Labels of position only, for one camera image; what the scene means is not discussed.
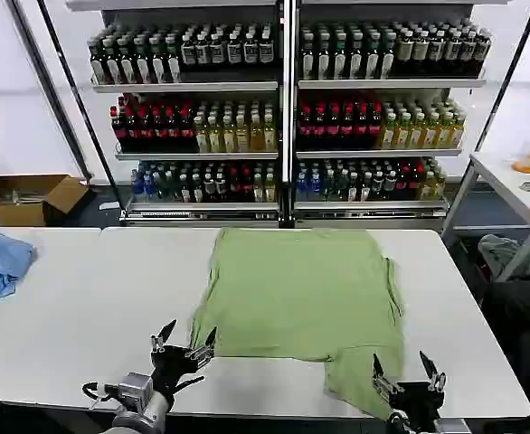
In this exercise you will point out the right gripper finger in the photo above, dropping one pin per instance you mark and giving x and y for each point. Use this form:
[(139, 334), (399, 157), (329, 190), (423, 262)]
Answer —
[(385, 384), (436, 380)]

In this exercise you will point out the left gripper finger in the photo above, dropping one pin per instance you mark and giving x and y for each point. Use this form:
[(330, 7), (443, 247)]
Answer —
[(164, 336), (205, 348)]

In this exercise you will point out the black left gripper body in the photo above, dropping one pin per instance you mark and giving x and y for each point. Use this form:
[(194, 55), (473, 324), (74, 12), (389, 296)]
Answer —
[(170, 366)]

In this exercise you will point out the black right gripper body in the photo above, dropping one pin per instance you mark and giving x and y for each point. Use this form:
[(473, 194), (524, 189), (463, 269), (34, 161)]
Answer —
[(419, 402)]

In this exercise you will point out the green shirt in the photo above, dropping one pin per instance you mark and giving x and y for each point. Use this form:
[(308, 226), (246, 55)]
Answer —
[(301, 294)]

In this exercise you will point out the grey clothes pile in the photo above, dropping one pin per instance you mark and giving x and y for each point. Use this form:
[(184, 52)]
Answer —
[(500, 253)]

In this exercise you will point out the open cardboard box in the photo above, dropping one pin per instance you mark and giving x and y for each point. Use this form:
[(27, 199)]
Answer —
[(21, 208)]

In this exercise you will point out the white side table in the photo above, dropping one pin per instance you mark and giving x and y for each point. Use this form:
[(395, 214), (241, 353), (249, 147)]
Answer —
[(518, 194)]

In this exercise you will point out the shelf rack with bottles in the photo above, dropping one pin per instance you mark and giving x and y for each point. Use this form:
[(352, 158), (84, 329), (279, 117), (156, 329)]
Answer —
[(192, 113), (382, 113)]

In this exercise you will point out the black slanted frame pole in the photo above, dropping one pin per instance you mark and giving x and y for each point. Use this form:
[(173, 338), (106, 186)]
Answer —
[(509, 72), (48, 90), (82, 108)]

